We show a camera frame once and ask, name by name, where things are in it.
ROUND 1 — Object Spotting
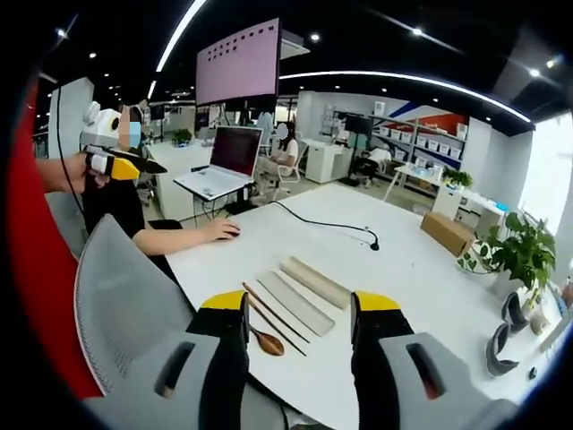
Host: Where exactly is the brown wooden spoon utensil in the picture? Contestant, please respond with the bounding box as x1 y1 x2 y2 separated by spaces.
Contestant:
245 296 287 358

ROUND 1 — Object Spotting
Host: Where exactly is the grey mesh office chair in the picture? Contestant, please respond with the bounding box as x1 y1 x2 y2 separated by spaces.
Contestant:
73 213 203 396

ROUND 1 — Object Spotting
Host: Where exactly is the person's left hand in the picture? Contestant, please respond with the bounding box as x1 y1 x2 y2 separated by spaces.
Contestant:
62 152 108 195

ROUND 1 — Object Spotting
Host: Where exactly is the dark wooden chopstick utensil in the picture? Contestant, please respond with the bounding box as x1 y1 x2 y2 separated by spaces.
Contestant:
242 281 308 358
254 279 312 345

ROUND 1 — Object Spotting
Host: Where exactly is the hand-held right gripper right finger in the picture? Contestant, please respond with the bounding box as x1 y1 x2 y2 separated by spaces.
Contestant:
349 289 520 430

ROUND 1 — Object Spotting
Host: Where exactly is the white laptop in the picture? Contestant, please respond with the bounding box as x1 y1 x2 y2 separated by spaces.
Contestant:
173 125 265 202

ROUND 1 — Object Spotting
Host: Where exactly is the white office chair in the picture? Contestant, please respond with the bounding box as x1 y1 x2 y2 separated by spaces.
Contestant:
270 161 302 202

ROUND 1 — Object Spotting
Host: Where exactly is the shelf with white bins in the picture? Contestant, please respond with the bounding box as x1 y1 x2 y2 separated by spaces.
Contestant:
370 112 467 183

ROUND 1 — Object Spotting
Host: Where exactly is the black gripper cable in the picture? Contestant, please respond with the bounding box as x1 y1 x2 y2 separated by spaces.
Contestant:
55 84 87 217

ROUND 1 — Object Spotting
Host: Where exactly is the grey curved band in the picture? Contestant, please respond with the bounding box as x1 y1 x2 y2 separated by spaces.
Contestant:
484 321 521 378
500 290 530 335

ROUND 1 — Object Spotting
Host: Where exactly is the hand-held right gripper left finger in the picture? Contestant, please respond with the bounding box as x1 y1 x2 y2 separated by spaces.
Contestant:
84 289 250 430

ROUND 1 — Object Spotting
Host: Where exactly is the brown cardboard box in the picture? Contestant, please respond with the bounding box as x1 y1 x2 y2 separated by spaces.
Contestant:
420 211 476 258

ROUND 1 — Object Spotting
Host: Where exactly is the small white table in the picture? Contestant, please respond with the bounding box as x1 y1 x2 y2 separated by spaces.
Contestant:
383 161 445 203

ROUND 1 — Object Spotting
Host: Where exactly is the black cable with plug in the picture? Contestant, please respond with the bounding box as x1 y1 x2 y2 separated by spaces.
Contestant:
267 200 381 252

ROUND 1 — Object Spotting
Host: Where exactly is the person's red garment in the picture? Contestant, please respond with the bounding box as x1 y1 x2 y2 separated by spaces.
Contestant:
5 75 105 400

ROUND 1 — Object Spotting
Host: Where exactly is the large hanging monitor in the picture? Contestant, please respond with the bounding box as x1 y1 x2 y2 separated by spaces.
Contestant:
194 17 283 108

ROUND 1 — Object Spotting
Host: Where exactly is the green potted plant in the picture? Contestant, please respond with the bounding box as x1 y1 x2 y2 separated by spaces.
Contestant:
456 211 558 300

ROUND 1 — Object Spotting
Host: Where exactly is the black screen on stand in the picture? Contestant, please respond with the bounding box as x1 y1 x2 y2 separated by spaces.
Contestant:
343 113 375 183

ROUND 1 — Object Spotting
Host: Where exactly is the white cabinet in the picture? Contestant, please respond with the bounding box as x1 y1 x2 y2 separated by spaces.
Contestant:
303 137 355 185

